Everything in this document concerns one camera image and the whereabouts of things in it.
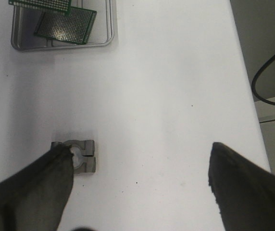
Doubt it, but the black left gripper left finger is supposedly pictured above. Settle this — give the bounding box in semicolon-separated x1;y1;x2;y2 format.
0;144;74;231

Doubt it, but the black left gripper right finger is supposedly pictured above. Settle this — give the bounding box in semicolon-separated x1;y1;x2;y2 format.
208;142;275;231

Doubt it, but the green perforated circuit board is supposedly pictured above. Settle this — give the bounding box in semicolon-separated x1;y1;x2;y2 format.
8;0;72;15
34;7;97;45

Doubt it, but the silver metal tray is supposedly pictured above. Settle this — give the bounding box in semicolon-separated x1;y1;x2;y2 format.
11;0;117;51

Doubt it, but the grey metal clamp block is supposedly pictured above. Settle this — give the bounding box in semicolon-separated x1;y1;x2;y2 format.
50;140;96;175

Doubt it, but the black cable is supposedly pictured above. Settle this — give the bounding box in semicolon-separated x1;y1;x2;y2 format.
251;40;275;107

